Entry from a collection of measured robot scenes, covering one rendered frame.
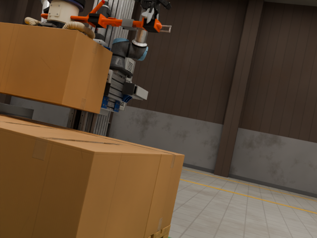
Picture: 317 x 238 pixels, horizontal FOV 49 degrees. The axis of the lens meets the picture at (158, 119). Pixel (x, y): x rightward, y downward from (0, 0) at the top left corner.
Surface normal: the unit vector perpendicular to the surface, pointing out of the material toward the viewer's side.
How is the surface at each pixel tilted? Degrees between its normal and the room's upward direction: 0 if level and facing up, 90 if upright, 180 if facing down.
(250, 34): 90
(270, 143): 90
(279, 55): 90
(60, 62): 90
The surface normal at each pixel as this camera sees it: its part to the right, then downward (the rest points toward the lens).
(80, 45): 0.92, 0.18
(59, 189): -0.34, -0.11
